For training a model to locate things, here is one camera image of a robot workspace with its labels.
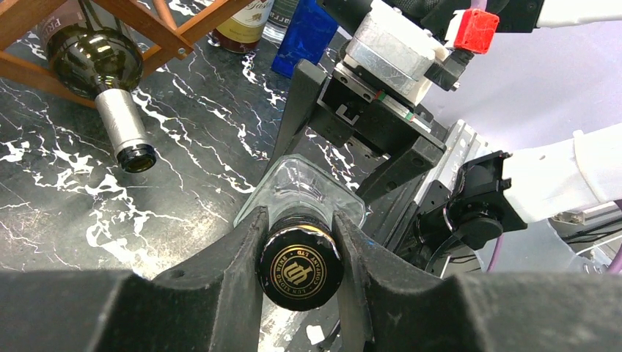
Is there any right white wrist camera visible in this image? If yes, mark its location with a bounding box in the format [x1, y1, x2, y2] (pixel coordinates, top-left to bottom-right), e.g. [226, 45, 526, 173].
[343, 1, 500, 105]

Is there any dark bottle gold cap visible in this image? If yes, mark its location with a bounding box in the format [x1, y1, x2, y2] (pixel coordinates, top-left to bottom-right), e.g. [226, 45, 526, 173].
[212, 0, 274, 54]

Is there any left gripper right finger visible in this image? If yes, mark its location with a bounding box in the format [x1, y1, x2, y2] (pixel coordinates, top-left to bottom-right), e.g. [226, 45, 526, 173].
[332, 212, 621, 351]

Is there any blue square glass bottle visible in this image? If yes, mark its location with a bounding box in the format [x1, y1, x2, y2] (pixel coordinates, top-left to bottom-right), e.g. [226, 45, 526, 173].
[271, 0, 339, 78]

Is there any brown wooden wine rack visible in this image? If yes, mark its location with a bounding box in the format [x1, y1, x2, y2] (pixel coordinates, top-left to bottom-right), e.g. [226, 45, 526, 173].
[1, 1, 248, 108]

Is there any aluminium frame rail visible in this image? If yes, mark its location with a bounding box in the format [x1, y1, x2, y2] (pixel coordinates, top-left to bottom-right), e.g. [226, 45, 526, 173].
[414, 120, 492, 207]

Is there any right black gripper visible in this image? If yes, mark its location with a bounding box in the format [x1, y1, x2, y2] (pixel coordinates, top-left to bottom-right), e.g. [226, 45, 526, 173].
[266, 59, 446, 203]

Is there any clear square bottle dark cap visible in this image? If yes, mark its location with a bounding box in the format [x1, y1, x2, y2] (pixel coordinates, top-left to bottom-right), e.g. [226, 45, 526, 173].
[234, 154, 366, 312]

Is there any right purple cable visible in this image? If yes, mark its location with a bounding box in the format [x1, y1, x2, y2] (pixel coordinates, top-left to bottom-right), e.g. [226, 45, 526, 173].
[471, 0, 622, 276]

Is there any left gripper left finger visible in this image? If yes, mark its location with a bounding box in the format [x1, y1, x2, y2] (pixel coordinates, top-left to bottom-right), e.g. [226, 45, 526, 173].
[1, 207, 268, 351]

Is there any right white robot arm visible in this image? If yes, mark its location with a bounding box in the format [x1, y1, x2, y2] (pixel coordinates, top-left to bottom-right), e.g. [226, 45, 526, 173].
[272, 1, 621, 257]

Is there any dark bottle grey cap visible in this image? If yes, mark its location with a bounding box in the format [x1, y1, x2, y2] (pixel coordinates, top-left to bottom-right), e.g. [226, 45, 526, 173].
[36, 1, 156, 173]

